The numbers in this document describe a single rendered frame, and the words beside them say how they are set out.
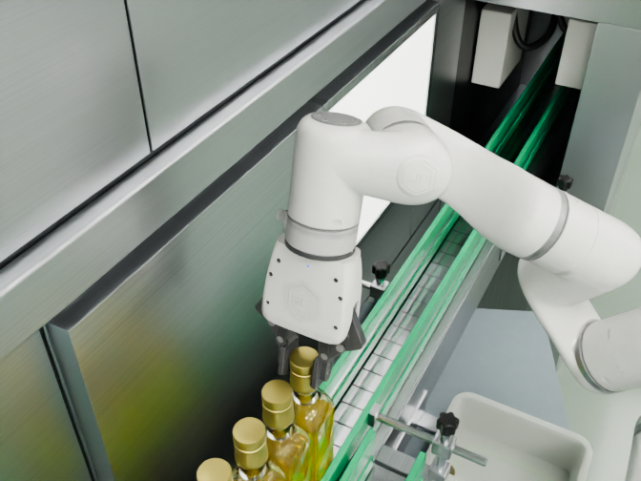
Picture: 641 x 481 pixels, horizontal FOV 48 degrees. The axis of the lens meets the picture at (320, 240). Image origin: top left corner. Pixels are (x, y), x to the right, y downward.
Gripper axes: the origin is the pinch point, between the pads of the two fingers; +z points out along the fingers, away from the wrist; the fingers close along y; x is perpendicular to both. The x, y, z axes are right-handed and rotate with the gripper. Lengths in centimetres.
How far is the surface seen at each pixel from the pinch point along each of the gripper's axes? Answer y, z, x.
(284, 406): 1.2, 1.5, -6.5
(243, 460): 0.0, 5.3, -12.2
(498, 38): -9, -24, 105
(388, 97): -12, -20, 47
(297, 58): -13.8, -29.6, 17.1
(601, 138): 19, -10, 96
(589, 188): 19, 3, 99
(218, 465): -0.6, 3.3, -16.0
